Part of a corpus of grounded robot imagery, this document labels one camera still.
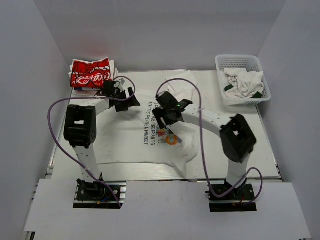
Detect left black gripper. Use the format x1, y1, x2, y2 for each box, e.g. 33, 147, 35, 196
113, 87, 141, 112

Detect white SpongeBob print t-shirt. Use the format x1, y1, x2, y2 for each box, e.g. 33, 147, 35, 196
94, 72, 201, 177

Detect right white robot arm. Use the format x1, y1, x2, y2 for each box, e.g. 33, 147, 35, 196
152, 91, 257, 200

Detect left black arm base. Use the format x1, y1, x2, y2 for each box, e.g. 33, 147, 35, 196
73, 179, 127, 210

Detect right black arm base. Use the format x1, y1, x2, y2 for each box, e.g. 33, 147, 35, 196
205, 183, 257, 213

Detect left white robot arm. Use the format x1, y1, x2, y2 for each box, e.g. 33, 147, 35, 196
63, 78, 141, 181

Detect white folded shirts under stack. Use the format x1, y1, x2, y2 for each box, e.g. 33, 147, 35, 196
68, 58, 120, 96

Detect red Coca-Cola folded t-shirt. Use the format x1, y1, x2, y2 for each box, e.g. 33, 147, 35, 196
69, 57, 112, 89

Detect dark green garment in basket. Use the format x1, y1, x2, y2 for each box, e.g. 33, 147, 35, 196
224, 85, 234, 92

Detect white crumpled shirt in basket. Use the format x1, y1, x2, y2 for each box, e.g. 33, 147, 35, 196
223, 68, 265, 99

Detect white perforated plastic basket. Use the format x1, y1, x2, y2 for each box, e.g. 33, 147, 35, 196
215, 54, 271, 106

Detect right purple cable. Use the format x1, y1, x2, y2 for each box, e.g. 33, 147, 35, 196
155, 78, 264, 206

